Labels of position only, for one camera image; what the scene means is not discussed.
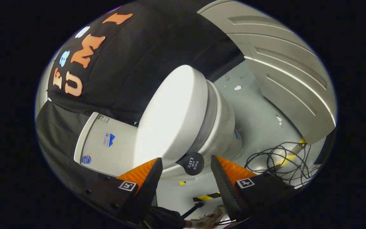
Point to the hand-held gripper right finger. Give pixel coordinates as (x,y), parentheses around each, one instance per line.
(227,190)

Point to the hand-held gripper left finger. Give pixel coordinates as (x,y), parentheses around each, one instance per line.
(146,187)

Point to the white toilet lid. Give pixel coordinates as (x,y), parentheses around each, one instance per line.
(170,117)

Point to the white toilet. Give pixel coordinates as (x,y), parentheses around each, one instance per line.
(106,149)

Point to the yellow black floor tape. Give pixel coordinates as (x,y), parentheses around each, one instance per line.
(206,197)
(302,141)

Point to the person's beige shoe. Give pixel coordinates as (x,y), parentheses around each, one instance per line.
(206,219)

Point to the person's dark trouser leg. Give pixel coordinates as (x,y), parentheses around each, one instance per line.
(164,218)

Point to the black rod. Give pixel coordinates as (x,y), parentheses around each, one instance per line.
(193,209)

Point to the black backdrop cloth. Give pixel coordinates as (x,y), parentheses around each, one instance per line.
(132,63)

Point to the white drawer cabinet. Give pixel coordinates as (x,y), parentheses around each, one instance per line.
(284,79)

